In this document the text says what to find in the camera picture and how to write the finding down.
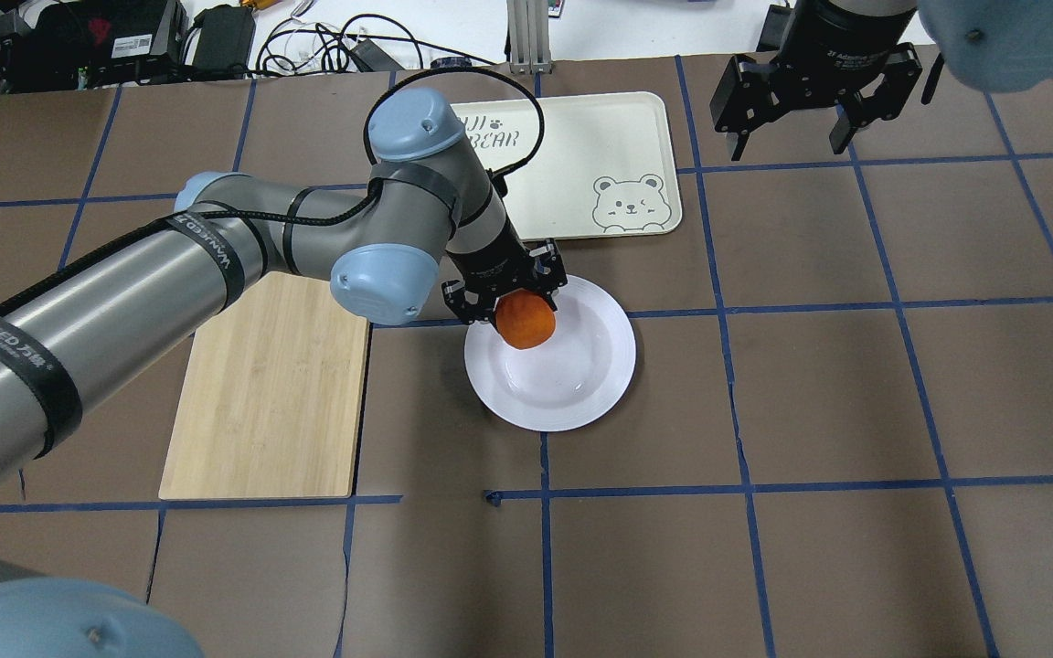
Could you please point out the orange fruit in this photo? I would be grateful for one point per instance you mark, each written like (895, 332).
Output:
(524, 319)

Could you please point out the wooden cutting board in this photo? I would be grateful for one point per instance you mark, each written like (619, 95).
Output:
(272, 398)

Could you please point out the white round plate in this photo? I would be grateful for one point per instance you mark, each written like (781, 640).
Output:
(574, 378)

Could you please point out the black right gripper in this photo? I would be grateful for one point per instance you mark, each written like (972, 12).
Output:
(833, 41)

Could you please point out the black power brick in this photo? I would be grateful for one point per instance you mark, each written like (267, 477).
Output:
(222, 44)

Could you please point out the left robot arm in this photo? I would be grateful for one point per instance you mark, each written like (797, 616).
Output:
(75, 338)

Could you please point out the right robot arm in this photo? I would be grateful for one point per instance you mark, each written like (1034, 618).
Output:
(990, 46)

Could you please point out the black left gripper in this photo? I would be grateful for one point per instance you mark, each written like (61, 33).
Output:
(494, 263)

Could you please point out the aluminium frame post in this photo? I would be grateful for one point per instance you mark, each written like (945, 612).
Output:
(529, 37)

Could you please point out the cream bear tray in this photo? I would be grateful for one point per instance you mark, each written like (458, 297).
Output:
(605, 168)

